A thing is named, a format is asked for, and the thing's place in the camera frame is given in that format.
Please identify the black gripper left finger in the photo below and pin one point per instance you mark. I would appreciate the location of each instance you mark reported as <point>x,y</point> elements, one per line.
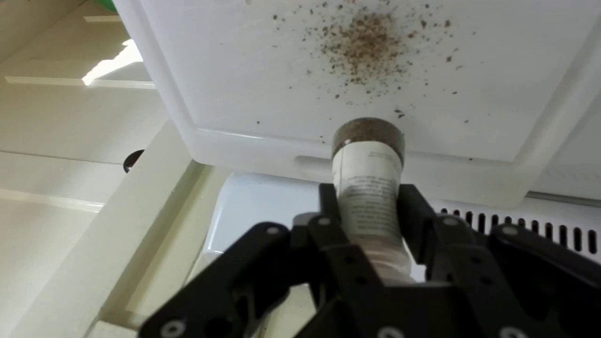
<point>263,268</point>

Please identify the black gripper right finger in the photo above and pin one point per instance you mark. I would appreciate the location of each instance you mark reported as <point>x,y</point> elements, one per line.
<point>519,281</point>

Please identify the spice bottle with white label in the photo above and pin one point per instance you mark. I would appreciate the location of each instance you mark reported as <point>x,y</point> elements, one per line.
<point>368,199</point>

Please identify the white gas stove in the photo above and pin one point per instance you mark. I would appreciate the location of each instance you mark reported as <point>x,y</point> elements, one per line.
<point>263,199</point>

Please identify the white plastic cutting board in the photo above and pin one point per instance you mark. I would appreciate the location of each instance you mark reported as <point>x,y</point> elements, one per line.
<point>250,75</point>

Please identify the spilled brown spice grains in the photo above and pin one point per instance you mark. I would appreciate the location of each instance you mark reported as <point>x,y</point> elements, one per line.
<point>366,43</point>

